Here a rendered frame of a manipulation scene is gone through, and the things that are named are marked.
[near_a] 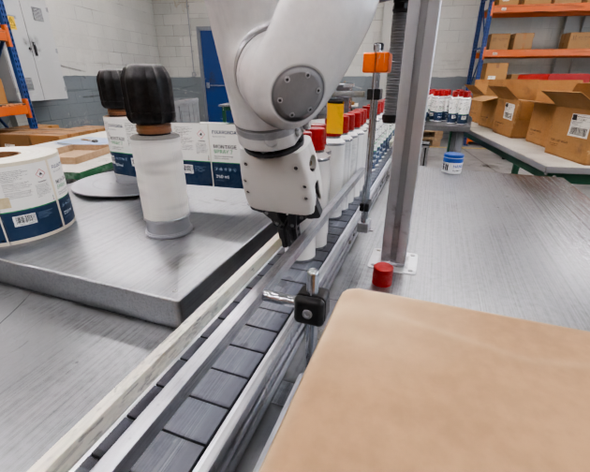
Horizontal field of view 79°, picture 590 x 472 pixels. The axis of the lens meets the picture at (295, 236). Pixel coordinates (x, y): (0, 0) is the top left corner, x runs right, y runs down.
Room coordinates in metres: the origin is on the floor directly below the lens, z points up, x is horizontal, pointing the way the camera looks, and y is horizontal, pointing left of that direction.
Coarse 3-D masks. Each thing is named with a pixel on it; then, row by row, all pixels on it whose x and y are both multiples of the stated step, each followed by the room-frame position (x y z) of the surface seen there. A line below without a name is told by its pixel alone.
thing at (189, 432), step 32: (384, 160) 1.32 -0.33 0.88; (320, 256) 0.54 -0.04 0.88; (288, 288) 0.44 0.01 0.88; (256, 320) 0.37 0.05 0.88; (192, 352) 0.31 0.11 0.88; (224, 352) 0.31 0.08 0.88; (256, 352) 0.31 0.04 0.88; (160, 384) 0.26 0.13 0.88; (224, 384) 0.26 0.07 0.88; (128, 416) 0.23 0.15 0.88; (192, 416) 0.23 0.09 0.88; (224, 416) 0.23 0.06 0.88; (96, 448) 0.20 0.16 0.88; (160, 448) 0.20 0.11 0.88; (192, 448) 0.20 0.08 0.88
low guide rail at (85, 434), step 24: (240, 288) 0.41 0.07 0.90; (216, 312) 0.36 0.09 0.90; (192, 336) 0.31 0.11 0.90; (144, 360) 0.26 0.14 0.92; (168, 360) 0.27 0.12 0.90; (120, 384) 0.23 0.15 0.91; (144, 384) 0.24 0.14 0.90; (96, 408) 0.21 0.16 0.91; (120, 408) 0.22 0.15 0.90; (72, 432) 0.19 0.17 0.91; (96, 432) 0.19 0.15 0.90; (48, 456) 0.17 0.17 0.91; (72, 456) 0.17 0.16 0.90
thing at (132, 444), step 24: (360, 168) 0.84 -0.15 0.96; (288, 264) 0.37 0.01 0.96; (264, 288) 0.31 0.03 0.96; (240, 312) 0.27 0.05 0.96; (216, 336) 0.24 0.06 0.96; (192, 360) 0.21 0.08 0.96; (216, 360) 0.22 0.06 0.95; (168, 384) 0.19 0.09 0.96; (192, 384) 0.19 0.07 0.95; (168, 408) 0.17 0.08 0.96; (144, 432) 0.15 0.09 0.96; (120, 456) 0.13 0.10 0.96
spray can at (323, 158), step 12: (312, 132) 0.57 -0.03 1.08; (324, 132) 0.58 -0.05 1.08; (324, 144) 0.58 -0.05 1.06; (324, 156) 0.57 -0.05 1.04; (324, 168) 0.57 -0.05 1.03; (324, 180) 0.57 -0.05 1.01; (324, 192) 0.57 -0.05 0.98; (324, 204) 0.57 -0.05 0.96; (324, 228) 0.57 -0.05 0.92; (324, 240) 0.57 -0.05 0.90
